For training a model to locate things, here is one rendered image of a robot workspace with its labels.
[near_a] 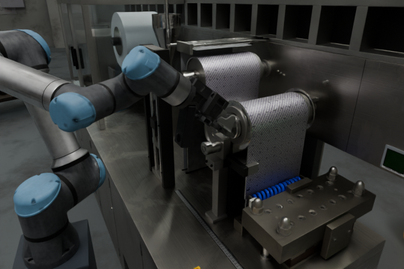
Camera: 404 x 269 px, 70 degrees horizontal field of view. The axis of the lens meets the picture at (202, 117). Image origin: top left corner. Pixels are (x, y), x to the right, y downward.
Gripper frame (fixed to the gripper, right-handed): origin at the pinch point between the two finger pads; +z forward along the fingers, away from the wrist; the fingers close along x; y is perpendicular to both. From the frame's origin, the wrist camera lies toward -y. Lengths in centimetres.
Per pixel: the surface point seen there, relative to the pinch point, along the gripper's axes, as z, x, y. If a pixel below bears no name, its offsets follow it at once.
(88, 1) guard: -34, 98, 17
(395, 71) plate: 16.3, -22.3, 37.9
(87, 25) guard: -29, 98, 7
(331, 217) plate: 28.3, -24.0, -3.0
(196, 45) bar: -10.4, 25.4, 19.4
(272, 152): 15.5, -4.8, 3.4
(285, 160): 23.3, -4.8, 3.9
